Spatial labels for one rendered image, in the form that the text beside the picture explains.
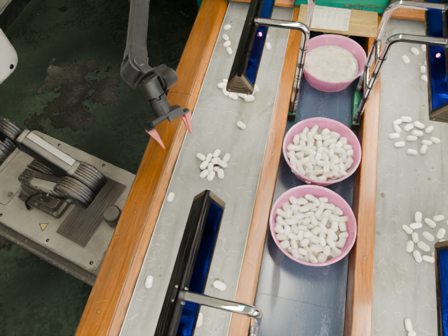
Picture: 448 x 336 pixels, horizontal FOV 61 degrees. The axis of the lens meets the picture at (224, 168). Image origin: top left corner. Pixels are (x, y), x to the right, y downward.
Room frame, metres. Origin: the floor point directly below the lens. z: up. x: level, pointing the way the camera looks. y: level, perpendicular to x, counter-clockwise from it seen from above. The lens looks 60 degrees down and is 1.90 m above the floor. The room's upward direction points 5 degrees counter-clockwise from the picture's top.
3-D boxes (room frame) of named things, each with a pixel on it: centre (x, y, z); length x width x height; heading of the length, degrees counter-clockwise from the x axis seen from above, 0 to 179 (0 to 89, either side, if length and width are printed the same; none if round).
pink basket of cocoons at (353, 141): (0.68, -0.34, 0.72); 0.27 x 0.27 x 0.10
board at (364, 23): (1.31, -0.54, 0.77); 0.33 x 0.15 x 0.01; 72
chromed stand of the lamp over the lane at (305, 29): (1.00, -0.23, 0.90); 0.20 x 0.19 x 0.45; 162
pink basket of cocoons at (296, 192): (0.42, -0.26, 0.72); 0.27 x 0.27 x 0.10
